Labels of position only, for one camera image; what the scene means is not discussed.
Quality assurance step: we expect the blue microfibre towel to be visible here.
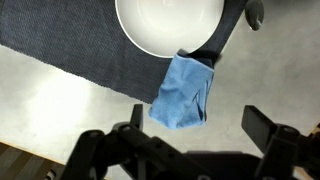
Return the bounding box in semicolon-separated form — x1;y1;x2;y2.
147;53;215;131

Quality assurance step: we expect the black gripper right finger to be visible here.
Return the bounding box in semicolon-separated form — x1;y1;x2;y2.
241;105;320;180

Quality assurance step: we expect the dark blue placemat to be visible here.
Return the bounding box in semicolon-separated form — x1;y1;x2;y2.
0;0;249;105

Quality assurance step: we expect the white round plate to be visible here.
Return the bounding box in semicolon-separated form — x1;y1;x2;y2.
114;0;226;59

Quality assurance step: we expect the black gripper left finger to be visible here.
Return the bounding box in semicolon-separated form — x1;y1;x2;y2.
61;103;214;180

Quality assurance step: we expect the metal spoon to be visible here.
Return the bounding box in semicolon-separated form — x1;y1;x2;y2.
244;0;265;32

